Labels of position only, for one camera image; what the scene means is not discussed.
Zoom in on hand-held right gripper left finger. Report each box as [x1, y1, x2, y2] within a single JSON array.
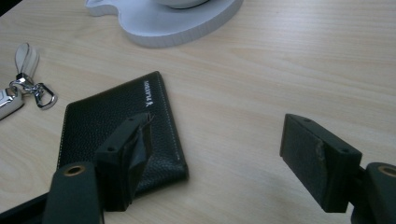
[[93, 112, 154, 213]]

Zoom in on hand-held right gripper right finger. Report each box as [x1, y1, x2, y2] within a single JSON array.
[[278, 113, 363, 214]]

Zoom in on black leather wallet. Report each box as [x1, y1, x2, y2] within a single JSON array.
[[57, 70, 190, 198]]

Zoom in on white car key with keyring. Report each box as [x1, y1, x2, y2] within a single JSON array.
[[0, 42, 59, 121]]

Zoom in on white apple-shaped tray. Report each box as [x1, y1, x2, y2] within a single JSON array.
[[84, 0, 245, 49]]

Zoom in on white bowl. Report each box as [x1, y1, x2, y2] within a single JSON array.
[[154, 0, 210, 9]]

